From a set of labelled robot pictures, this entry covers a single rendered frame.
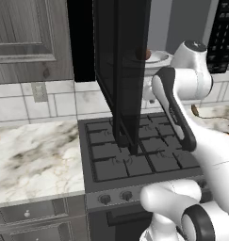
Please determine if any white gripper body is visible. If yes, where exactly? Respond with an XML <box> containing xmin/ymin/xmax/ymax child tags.
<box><xmin>142</xmin><ymin>76</ymin><xmax>157</xmax><ymax>104</ymax></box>

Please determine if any black microwave door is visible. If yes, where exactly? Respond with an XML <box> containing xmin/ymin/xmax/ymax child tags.
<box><xmin>92</xmin><ymin>0</ymin><xmax>153</xmax><ymax>155</ymax></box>

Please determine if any brown potato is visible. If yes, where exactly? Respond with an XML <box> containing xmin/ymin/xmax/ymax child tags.
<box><xmin>144</xmin><ymin>46</ymin><xmax>153</xmax><ymax>61</ymax></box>

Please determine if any black microwave oven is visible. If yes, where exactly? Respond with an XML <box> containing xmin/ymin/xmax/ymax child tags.
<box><xmin>67</xmin><ymin>0</ymin><xmax>229</xmax><ymax>84</ymax></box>

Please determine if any brown curved thin object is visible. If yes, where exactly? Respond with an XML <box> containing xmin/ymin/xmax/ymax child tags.
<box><xmin>190</xmin><ymin>104</ymin><xmax>229</xmax><ymax>126</ymax></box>

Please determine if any grey stove with hob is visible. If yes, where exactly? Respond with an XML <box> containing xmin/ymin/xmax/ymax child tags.
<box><xmin>76</xmin><ymin>111</ymin><xmax>215</xmax><ymax>215</ymax></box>

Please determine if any dark stove knob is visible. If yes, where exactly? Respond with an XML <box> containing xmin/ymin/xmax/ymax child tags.
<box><xmin>196</xmin><ymin>179</ymin><xmax>208</xmax><ymax>189</ymax></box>
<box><xmin>120</xmin><ymin>190</ymin><xmax>134</xmax><ymax>202</ymax></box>
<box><xmin>99</xmin><ymin>194</ymin><xmax>112</xmax><ymax>205</ymax></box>

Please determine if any grey wooden cupboard door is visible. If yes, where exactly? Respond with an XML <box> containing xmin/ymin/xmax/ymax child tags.
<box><xmin>0</xmin><ymin>0</ymin><xmax>74</xmax><ymax>86</ymax></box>

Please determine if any dark oven door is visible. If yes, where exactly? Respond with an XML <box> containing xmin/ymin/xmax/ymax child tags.
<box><xmin>87</xmin><ymin>206</ymin><xmax>155</xmax><ymax>241</ymax></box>

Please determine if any grey drawer front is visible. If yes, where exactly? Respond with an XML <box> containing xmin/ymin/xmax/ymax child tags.
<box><xmin>0</xmin><ymin>197</ymin><xmax>88</xmax><ymax>228</ymax></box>

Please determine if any grey lower cupboard door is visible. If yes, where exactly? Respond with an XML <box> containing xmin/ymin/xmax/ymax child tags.
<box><xmin>0</xmin><ymin>223</ymin><xmax>89</xmax><ymax>241</ymax></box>

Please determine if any grey wall socket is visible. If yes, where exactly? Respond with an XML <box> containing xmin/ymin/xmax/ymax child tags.
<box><xmin>30</xmin><ymin>81</ymin><xmax>50</xmax><ymax>104</ymax></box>

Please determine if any dark oven door handle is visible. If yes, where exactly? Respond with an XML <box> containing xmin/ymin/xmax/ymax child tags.
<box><xmin>106</xmin><ymin>210</ymin><xmax>154</xmax><ymax>228</ymax></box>

